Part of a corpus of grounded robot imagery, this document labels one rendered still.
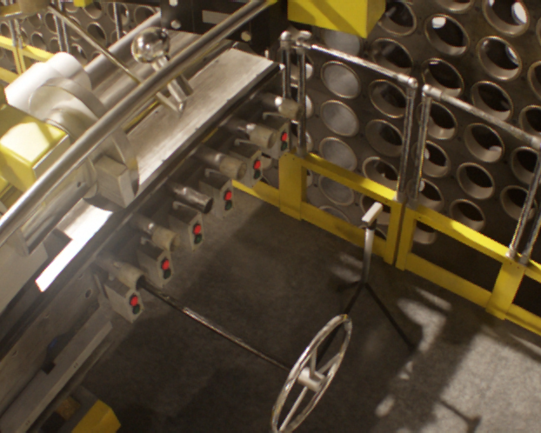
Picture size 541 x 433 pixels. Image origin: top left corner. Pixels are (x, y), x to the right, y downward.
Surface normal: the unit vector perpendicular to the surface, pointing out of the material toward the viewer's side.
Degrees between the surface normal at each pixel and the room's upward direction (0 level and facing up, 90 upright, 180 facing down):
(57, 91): 90
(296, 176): 90
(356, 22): 90
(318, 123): 90
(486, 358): 0
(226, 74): 0
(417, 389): 0
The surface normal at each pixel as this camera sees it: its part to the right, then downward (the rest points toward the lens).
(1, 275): 0.84, 0.41
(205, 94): -0.01, -0.65
